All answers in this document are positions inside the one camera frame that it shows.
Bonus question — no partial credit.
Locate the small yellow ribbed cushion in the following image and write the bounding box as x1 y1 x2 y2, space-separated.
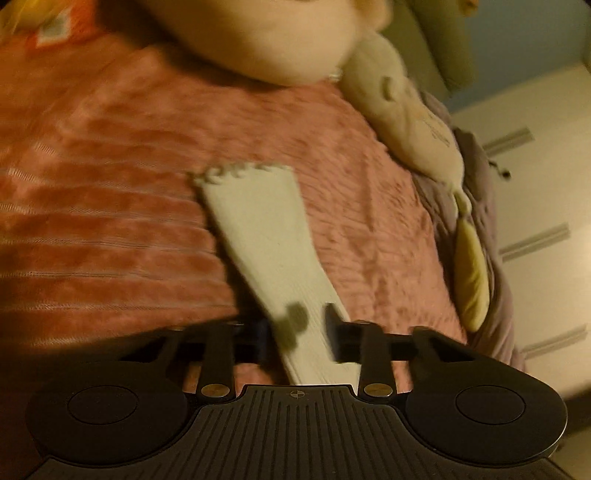
454 216 491 334

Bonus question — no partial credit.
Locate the white knit sweater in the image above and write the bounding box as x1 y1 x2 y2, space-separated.
191 162 363 386

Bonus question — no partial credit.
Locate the large cream plush pillow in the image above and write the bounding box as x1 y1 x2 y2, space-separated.
139 0 393 87

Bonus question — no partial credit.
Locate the purple duvet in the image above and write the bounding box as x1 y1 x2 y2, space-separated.
410 91 528 371

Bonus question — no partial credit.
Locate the white wardrobe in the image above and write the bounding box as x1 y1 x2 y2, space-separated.
449 64 591 403

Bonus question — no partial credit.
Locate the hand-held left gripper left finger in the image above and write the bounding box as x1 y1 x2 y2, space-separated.
117 320 278 398

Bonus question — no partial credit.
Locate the grey wardrobe handle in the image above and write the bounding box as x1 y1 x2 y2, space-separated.
523 324 590 357
500 225 572 262
481 128 535 156

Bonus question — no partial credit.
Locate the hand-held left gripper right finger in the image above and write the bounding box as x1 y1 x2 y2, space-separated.
323 302 472 398

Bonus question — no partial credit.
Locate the long cream plush toy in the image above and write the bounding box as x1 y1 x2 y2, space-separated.
342 31 475 219

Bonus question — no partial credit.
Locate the pink ribbed blanket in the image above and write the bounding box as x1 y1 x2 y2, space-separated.
0 32 468 385

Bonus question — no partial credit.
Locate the orange patterned pillow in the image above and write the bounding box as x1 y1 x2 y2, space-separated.
0 0 112 62

